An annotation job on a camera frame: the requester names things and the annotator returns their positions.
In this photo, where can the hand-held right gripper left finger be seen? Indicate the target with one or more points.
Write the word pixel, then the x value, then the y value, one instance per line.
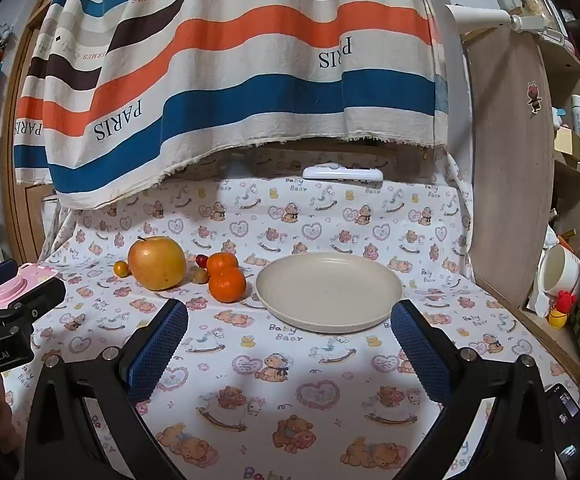
pixel 157 350

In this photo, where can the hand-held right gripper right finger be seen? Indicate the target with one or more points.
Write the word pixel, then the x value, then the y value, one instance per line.
pixel 419 355

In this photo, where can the large yellow-red apple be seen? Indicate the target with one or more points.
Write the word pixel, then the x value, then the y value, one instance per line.
pixel 157 265

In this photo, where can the small tan round fruit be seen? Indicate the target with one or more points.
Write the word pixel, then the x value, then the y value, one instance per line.
pixel 200 276

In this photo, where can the yellow cherry tomato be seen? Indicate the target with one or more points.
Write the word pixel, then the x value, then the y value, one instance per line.
pixel 121 268

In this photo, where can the mandarin orange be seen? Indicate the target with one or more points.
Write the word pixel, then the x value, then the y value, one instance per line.
pixel 222 262
pixel 227 285

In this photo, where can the red cherry tomato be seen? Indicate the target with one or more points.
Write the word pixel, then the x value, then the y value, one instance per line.
pixel 201 260

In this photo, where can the beige plate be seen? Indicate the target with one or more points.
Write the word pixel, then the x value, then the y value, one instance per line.
pixel 330 290

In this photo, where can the bear print tablecloth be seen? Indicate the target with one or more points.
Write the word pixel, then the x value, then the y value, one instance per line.
pixel 320 385

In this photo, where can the red and yellow toy figure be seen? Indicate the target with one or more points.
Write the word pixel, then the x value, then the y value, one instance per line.
pixel 562 310

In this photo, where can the black phone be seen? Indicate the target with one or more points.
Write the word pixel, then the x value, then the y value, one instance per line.
pixel 569 410

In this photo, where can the white mug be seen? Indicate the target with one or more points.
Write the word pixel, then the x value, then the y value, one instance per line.
pixel 559 270

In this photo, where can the wooden shelf unit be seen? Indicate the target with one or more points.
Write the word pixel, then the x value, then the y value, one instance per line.
pixel 509 185

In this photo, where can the white remote control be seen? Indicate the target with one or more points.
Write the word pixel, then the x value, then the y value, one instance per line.
pixel 342 173

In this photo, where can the small beige box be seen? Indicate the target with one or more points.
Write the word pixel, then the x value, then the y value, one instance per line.
pixel 566 144

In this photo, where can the bear sticker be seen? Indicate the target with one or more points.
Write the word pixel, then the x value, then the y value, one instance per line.
pixel 534 97

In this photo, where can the striped hanging cloth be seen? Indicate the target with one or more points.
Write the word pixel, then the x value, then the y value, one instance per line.
pixel 270 35

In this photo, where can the white desk lamp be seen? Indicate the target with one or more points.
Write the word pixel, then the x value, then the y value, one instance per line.
pixel 484 16

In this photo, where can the glass jar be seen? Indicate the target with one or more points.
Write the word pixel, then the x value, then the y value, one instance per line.
pixel 532 0

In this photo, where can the pink toy camera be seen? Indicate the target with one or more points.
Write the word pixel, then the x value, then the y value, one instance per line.
pixel 35 272

